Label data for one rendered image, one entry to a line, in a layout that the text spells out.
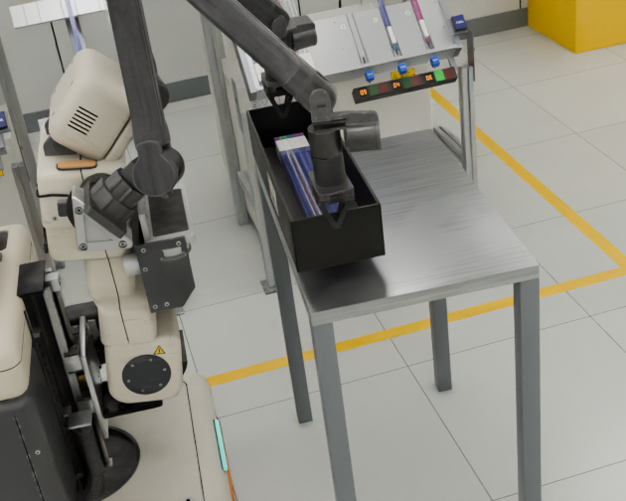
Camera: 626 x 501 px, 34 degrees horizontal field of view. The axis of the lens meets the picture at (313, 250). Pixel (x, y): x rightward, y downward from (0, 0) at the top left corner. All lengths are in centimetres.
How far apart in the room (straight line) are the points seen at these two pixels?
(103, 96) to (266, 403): 133
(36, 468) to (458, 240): 96
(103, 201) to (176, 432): 83
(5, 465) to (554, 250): 210
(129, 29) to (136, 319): 63
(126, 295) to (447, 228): 68
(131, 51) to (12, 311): 60
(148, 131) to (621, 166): 263
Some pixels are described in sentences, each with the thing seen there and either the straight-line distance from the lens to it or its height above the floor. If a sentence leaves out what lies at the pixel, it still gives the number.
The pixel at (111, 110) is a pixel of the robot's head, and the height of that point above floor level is 117.
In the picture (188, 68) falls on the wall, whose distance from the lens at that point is 518.
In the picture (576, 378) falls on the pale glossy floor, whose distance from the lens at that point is 300.
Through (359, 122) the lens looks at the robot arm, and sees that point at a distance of 178.
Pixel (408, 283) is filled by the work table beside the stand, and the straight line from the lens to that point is 194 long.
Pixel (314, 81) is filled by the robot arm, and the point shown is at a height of 122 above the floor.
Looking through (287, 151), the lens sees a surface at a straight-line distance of 230.
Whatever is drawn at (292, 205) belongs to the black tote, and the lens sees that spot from 213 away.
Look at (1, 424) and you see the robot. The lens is 208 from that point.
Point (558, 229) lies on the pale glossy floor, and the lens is 370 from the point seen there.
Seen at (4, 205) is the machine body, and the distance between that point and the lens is 355.
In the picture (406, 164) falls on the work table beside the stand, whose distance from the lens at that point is 240.
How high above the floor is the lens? 185
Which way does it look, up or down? 30 degrees down
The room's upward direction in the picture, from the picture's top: 8 degrees counter-clockwise
